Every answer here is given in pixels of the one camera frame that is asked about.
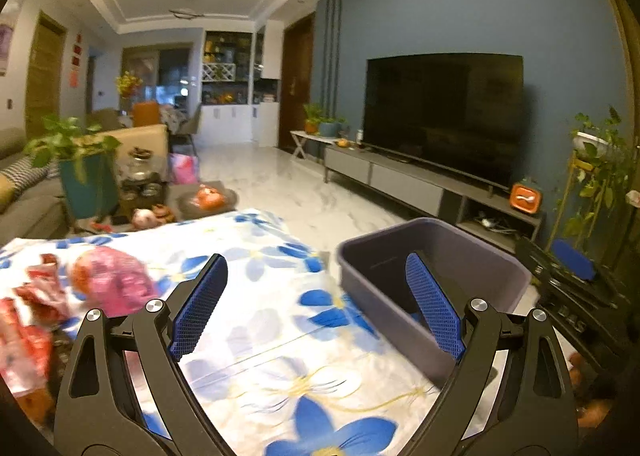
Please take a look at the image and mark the green potted plant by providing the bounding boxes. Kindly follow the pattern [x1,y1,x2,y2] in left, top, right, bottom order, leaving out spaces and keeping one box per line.
[24,114,122,185]

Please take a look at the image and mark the pink gift bag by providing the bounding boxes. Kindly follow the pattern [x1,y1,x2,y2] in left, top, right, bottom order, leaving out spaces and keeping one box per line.
[169,153,200,184]

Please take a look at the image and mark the brown wooden door left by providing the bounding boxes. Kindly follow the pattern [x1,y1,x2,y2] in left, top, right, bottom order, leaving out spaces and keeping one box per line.
[25,12,66,139]

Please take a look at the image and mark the red wall decoration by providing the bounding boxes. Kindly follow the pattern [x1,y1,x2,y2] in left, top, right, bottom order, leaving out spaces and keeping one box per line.
[68,33,82,88]

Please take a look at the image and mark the teal plant pot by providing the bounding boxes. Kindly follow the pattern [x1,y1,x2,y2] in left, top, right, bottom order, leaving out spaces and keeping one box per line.
[58,153,118,220]

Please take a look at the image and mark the glass jar with lid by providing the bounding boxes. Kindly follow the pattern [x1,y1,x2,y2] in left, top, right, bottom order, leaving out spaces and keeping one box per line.
[126,147,155,182]

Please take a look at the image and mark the small white side table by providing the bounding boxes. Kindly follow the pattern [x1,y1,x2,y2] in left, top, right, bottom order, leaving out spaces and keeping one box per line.
[290,129,336,161]

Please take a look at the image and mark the grey sectional sofa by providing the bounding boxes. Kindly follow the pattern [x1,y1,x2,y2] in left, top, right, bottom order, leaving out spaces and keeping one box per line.
[1,127,68,246]

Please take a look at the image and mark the dark coffee table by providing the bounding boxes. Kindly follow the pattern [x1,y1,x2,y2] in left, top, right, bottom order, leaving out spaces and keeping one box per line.
[72,181,239,235]

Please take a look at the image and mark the purple plastic trash bin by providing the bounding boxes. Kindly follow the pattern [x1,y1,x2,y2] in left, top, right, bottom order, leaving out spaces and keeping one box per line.
[336,218,530,387]

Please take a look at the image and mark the pink plastic bag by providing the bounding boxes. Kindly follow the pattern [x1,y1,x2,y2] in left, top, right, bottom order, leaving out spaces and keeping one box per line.
[67,246,160,317]

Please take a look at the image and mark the yellow flower bouquet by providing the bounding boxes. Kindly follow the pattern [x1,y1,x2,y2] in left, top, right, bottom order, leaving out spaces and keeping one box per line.
[115,71,143,100]

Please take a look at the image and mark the orange dining chair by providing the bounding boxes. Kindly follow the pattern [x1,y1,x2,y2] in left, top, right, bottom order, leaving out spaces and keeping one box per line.
[131,101,160,127]

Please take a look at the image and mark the white display cabinet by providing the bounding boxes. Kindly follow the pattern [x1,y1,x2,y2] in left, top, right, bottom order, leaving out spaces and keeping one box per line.
[196,20,284,147]

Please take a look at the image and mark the grey tv cabinet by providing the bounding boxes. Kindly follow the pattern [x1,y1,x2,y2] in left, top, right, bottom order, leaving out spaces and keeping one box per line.
[323,145,544,253]

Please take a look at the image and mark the person's right hand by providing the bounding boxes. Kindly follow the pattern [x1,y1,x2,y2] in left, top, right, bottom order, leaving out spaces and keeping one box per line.
[568,352,617,430]

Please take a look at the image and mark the red white plastic bag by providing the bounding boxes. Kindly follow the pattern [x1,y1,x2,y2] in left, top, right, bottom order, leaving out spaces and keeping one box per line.
[1,254,70,396]

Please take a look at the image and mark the floral white blue tablecloth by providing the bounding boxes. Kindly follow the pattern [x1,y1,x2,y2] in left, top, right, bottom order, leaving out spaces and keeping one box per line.
[1,210,438,455]

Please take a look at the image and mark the small plant orange pot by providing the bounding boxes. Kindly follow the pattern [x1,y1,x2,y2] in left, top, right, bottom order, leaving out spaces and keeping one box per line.
[303,103,323,135]

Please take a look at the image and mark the purple abstract painting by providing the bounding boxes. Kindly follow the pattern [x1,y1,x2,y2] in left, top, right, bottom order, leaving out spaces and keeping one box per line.
[0,0,24,76]

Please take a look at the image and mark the tall plant on stand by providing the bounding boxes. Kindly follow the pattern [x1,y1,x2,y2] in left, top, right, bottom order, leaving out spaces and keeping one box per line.
[546,106,639,263]

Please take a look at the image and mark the small plant blue pot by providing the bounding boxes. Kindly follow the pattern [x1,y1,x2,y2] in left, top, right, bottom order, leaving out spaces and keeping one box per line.
[318,117,346,138]

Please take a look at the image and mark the large black television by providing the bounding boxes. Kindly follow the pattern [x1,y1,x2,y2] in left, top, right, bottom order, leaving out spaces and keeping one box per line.
[362,52,528,189]

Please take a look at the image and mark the dark wooden door right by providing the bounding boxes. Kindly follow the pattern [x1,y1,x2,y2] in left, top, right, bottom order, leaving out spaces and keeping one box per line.
[278,13,314,153]

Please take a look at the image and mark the orange retro speaker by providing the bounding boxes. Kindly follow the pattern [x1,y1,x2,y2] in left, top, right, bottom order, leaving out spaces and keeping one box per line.
[509,178,542,216]

